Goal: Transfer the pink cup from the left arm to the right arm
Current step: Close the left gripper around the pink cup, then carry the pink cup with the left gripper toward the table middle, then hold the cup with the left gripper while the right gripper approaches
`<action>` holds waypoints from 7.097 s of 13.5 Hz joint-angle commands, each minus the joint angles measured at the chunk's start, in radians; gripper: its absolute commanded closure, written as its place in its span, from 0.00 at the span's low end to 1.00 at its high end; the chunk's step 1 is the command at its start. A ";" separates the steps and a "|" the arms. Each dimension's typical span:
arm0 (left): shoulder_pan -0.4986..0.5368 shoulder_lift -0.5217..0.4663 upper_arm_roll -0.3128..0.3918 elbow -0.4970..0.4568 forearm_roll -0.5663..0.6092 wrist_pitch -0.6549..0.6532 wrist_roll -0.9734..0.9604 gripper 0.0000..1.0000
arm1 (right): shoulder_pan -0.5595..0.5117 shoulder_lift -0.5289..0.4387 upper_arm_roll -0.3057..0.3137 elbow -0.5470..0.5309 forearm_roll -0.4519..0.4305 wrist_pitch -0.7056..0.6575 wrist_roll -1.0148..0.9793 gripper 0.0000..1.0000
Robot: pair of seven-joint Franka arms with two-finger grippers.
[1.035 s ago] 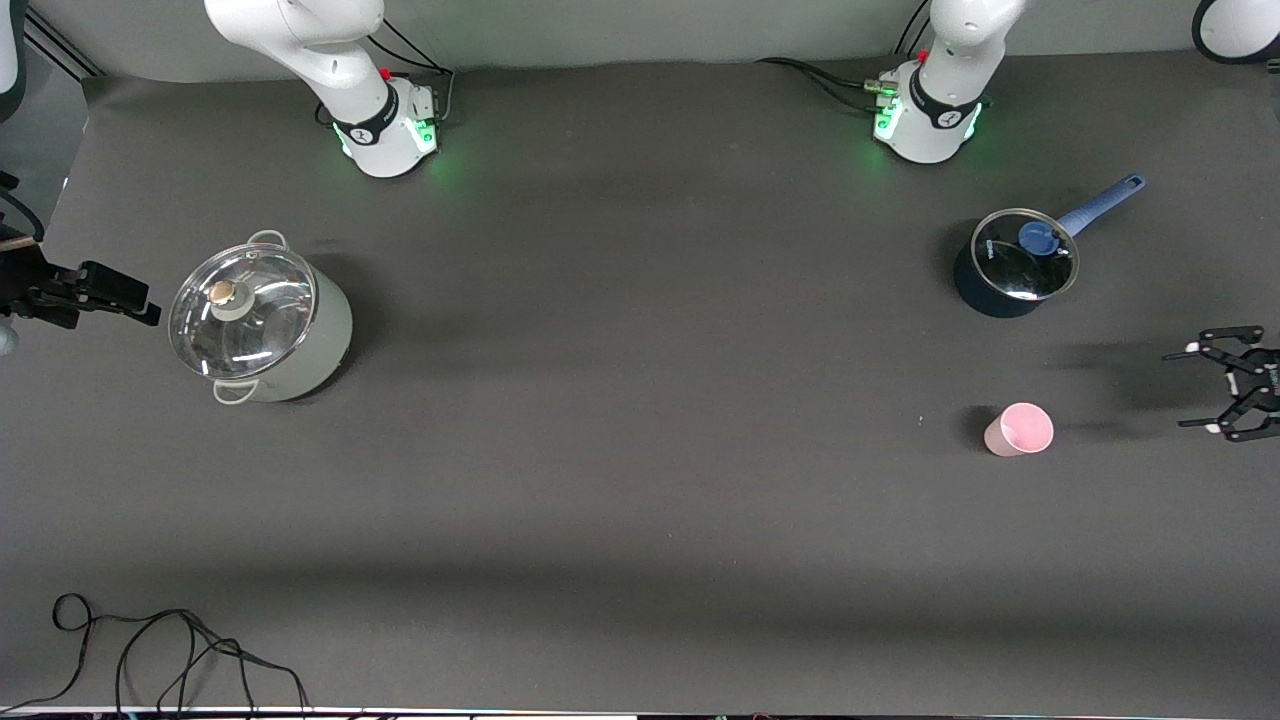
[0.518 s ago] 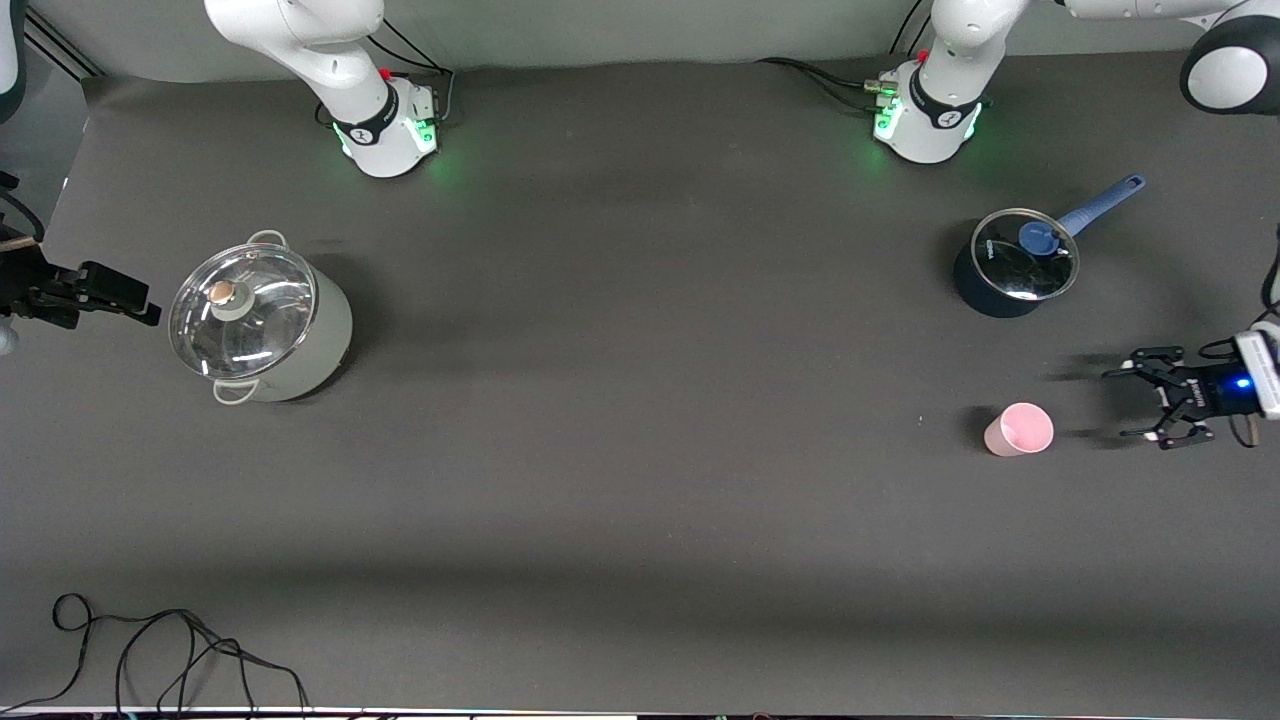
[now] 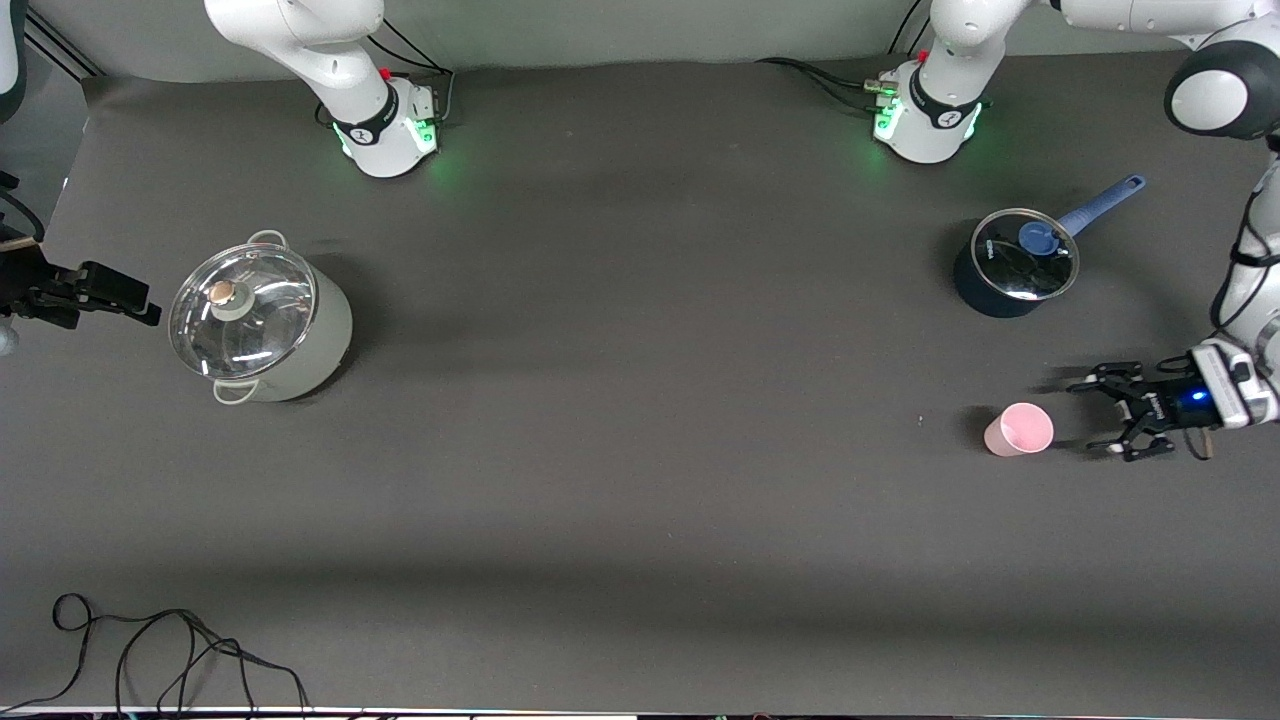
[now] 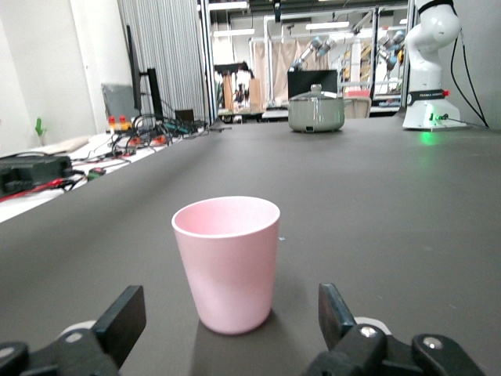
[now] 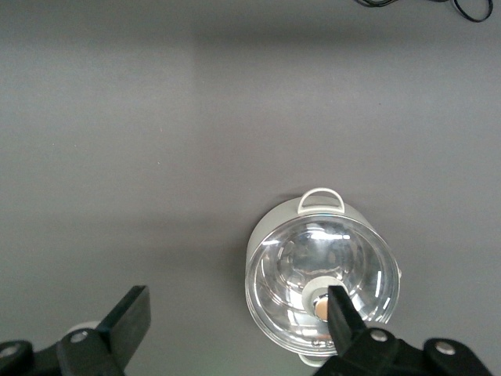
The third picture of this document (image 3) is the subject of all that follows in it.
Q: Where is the loose thin black cable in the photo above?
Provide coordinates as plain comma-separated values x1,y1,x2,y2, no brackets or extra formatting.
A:
0,593,312,717

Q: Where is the glass lid with metal knob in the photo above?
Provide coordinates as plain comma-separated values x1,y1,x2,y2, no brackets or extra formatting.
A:
168,243,319,381

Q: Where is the dark grey table mat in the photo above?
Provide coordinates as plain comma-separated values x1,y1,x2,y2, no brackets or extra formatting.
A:
0,45,1280,716

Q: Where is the pink plastic cup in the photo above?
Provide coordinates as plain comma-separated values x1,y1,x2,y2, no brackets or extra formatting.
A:
984,402,1055,458

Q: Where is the glass lid with blue knob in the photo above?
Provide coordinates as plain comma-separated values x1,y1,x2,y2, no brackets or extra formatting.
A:
972,208,1081,301

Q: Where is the black arm base cable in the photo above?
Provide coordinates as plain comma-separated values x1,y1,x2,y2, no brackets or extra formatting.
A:
755,0,933,113
368,18,457,127

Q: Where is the black left arm base cable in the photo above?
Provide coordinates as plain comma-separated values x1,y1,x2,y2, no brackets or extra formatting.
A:
755,0,933,113

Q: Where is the dark blue saucepan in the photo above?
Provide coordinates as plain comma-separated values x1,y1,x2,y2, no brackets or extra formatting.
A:
953,175,1148,319

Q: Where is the black right arm base cable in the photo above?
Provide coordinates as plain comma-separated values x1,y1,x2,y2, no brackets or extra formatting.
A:
368,18,457,127

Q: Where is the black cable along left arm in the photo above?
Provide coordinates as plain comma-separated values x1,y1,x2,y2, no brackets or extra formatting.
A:
1208,150,1280,333

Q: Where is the pale grey cooking pot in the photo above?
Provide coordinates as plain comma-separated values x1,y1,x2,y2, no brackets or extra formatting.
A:
168,230,353,404

